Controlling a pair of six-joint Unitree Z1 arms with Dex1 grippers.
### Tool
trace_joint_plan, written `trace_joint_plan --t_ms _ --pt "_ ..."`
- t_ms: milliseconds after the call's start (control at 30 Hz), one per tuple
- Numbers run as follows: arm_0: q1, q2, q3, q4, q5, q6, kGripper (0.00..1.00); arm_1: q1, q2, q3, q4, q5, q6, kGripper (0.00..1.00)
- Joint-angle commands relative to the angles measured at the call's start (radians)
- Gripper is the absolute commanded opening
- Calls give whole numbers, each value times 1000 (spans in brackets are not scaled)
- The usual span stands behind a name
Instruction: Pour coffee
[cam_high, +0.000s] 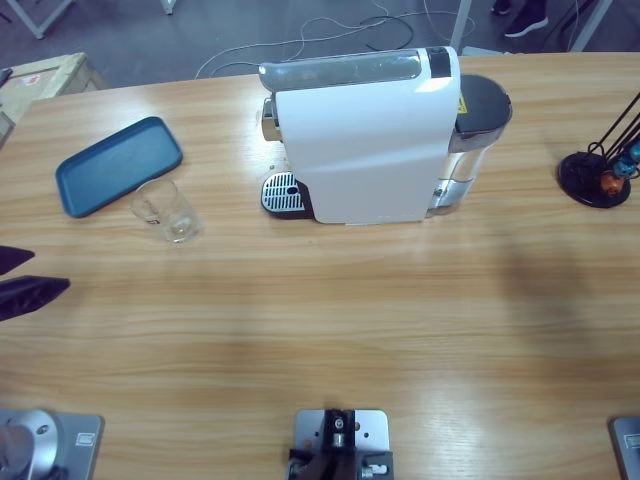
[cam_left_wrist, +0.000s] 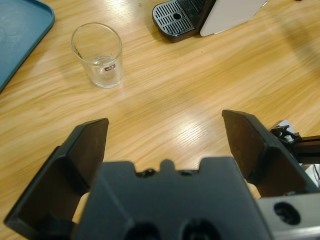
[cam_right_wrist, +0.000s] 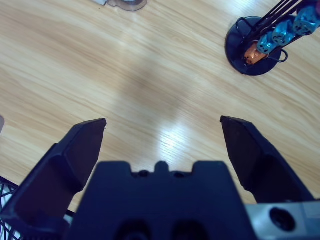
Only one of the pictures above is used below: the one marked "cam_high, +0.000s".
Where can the wooden crate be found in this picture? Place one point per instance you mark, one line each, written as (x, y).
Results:
(50, 75)

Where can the blue coffee capsule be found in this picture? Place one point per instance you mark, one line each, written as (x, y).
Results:
(622, 166)
(635, 152)

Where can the centre metal mount base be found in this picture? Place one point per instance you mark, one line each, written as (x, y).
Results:
(310, 430)

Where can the white metal frame leg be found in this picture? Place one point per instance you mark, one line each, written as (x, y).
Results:
(169, 6)

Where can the orange coffee capsule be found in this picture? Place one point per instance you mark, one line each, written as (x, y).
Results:
(611, 182)

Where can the black drip tray metal grille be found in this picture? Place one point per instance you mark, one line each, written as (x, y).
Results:
(282, 192)

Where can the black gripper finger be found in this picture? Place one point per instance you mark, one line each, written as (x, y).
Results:
(12, 259)
(25, 295)

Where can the dark blue plastic tray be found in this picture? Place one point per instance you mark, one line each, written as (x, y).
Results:
(115, 160)

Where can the white post with foot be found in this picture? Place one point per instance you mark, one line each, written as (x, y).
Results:
(462, 25)

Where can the white slanted table leg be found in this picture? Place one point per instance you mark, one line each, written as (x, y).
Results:
(592, 25)

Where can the white capsule coffee machine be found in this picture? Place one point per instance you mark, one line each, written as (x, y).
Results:
(360, 150)

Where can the clear drinking glass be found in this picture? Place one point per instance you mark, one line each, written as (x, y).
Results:
(170, 215)

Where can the arm grey base plate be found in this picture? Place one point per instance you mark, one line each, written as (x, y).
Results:
(80, 440)
(627, 445)

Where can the clear water tank black lid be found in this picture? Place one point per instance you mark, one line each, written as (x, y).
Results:
(482, 100)

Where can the black sneaker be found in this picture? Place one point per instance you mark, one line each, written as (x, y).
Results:
(527, 22)
(501, 6)

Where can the white metal table frame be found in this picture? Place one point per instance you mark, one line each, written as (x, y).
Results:
(40, 32)

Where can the silver coffee machine lever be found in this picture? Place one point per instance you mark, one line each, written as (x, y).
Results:
(340, 70)

